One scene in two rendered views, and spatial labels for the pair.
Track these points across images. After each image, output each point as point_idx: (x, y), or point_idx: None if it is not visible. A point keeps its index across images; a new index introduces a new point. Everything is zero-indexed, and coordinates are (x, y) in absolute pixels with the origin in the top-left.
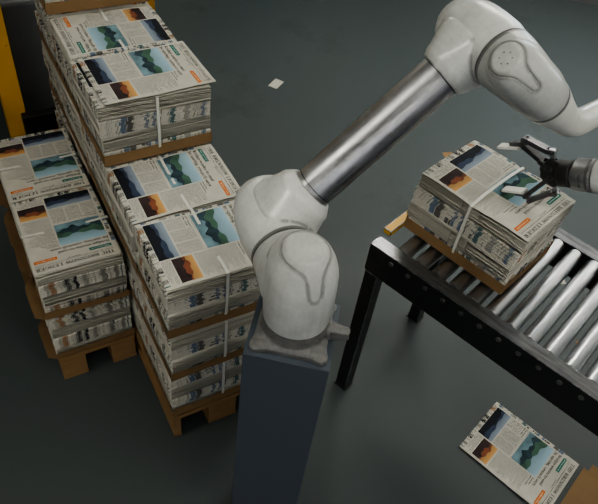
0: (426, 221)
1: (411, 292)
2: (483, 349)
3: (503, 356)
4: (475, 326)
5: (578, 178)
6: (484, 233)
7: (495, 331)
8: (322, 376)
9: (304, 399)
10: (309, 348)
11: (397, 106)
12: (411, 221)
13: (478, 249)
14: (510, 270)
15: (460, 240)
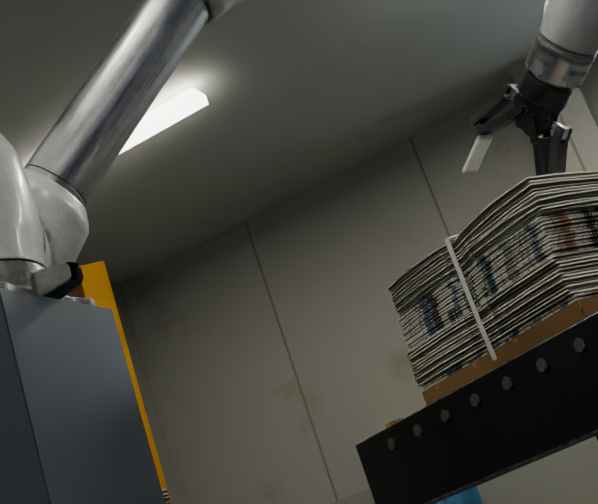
0: (438, 357)
1: (444, 462)
2: (592, 414)
3: None
4: (541, 377)
5: (535, 54)
6: (490, 255)
7: (563, 334)
8: None
9: None
10: None
11: (119, 30)
12: (430, 391)
13: (505, 293)
14: (559, 261)
15: (484, 319)
